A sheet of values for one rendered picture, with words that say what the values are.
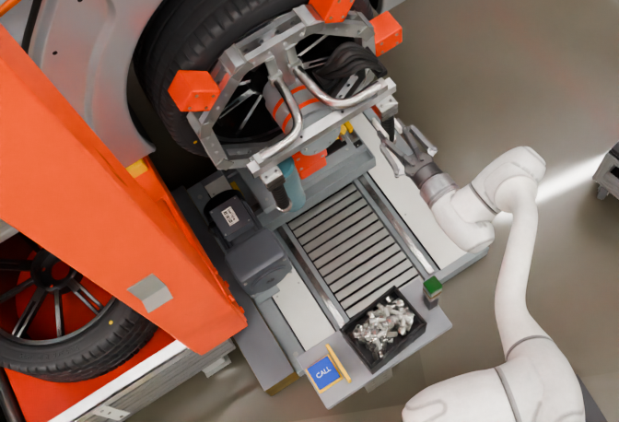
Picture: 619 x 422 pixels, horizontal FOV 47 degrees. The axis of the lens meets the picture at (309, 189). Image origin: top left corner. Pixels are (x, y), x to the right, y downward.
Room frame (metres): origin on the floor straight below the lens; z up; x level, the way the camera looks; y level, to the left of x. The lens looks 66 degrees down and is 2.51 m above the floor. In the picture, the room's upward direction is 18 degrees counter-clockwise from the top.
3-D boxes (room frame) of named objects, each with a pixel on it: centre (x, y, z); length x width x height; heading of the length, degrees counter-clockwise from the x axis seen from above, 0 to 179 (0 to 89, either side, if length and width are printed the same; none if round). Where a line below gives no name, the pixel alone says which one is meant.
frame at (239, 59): (1.05, -0.02, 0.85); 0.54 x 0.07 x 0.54; 106
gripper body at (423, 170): (0.72, -0.29, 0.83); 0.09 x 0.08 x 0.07; 16
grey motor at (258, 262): (0.93, 0.27, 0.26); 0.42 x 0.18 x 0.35; 16
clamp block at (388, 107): (0.90, -0.24, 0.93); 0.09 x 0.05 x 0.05; 16
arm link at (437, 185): (0.65, -0.31, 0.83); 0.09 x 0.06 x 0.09; 106
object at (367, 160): (1.21, 0.02, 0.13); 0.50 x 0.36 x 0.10; 106
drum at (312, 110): (0.98, -0.04, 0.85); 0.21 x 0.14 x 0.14; 16
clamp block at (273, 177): (0.81, 0.09, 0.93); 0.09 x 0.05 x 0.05; 16
